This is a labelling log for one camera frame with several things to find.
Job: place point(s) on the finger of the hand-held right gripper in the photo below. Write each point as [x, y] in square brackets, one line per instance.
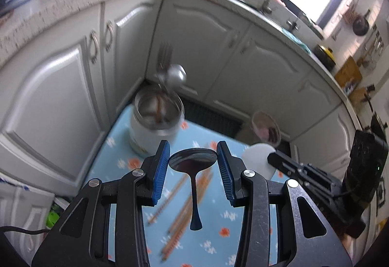
[285, 165]

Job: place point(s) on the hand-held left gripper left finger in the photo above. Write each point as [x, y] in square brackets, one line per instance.
[161, 172]

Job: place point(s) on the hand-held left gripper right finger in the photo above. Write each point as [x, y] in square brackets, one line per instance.
[226, 175]

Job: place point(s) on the short metal spoon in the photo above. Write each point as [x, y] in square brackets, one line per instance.
[193, 160]

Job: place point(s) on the glass jar utensil holder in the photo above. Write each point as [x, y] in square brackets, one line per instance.
[146, 139]

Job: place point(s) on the long metal spoon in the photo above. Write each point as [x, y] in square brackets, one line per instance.
[176, 75]

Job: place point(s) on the row of hanging kitchen utensils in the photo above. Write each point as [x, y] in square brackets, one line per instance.
[373, 42]

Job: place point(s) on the dark floor mat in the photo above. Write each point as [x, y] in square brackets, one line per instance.
[209, 118]

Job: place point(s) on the blue floral tablecloth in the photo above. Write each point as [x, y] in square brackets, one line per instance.
[212, 239]

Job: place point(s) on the wooden knife block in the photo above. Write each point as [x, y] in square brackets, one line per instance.
[360, 95]

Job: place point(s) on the wooden cutting board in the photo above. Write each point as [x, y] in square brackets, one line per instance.
[348, 73]

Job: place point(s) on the green object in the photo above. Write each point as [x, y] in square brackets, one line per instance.
[52, 217]

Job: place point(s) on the black pot with yellow lid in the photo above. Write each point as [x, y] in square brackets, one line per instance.
[325, 54]

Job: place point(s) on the teal cloth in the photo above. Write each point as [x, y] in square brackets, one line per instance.
[296, 40]

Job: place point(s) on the row of white cabinet doors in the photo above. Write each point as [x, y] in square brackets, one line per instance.
[45, 102]

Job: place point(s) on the small steel tap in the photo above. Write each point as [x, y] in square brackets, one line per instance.
[293, 24]

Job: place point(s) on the hanging black pan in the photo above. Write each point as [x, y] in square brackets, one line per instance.
[360, 26]

